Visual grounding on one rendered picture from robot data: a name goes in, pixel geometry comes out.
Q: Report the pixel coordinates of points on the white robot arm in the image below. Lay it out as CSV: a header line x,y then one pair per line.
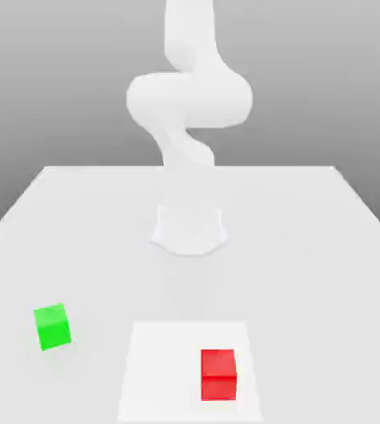
x,y
189,99

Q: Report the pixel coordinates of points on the small red cube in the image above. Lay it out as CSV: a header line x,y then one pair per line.
x,y
218,374

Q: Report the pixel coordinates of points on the small green cube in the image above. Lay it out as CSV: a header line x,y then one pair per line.
x,y
53,328

